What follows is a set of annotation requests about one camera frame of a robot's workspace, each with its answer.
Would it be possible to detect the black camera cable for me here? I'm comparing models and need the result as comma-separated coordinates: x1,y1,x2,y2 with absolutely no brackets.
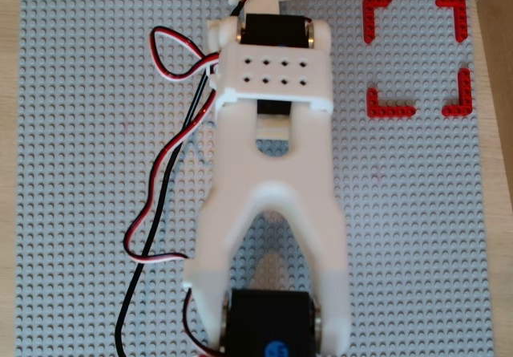
113,0,264,357

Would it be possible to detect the red L-shaped Lego beam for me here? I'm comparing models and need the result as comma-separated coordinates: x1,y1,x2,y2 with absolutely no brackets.
434,0,470,44
366,87,418,119
362,0,394,45
441,67,474,118

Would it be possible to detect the grey Lego baseplate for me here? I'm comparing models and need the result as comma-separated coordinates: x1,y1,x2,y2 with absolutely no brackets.
14,0,496,357

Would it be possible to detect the red white black servo wire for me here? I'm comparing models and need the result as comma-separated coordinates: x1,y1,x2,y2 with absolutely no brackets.
124,25,225,357

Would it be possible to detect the brown cardboard box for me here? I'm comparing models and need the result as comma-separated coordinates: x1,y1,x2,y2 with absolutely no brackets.
467,0,513,224

